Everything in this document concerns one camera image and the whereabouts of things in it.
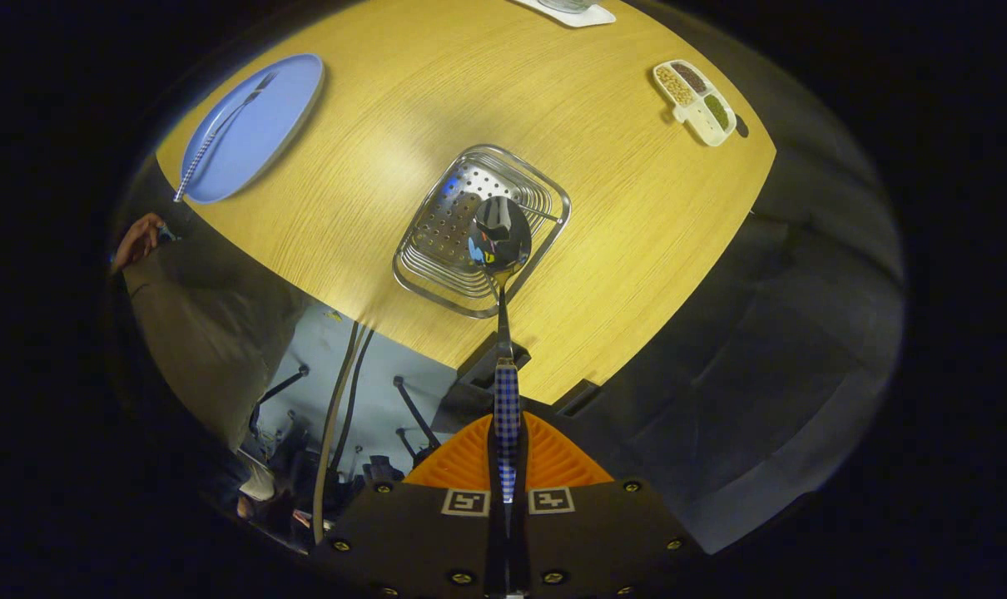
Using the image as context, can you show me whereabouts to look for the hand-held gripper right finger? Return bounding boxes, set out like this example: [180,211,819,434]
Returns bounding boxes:
[520,413,705,598]

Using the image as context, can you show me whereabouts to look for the blue plate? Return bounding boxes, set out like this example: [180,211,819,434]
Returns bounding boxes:
[177,52,326,205]

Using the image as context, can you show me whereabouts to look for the person's khaki trousers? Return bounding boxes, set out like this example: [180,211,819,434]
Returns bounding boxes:
[125,241,313,454]

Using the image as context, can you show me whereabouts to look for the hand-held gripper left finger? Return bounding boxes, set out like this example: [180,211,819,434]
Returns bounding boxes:
[308,413,499,598]

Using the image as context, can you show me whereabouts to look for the white divided dish of beans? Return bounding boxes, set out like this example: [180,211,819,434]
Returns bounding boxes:
[652,58,738,148]

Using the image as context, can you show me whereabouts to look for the black cable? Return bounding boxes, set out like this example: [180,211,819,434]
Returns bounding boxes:
[333,327,376,475]

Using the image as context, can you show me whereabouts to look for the spoon with blue checked handle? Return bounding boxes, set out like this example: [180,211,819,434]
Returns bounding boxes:
[468,196,533,508]

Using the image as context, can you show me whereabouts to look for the grey cable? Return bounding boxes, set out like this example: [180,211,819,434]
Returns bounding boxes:
[312,320,363,543]

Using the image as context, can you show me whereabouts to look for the fork with blue checked handle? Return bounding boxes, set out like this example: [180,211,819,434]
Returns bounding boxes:
[173,71,278,203]

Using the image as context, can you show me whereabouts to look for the metal wire basket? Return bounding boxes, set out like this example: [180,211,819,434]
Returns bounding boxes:
[392,143,573,319]

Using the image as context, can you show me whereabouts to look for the white square coaster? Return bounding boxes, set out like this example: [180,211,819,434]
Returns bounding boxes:
[512,0,618,29]

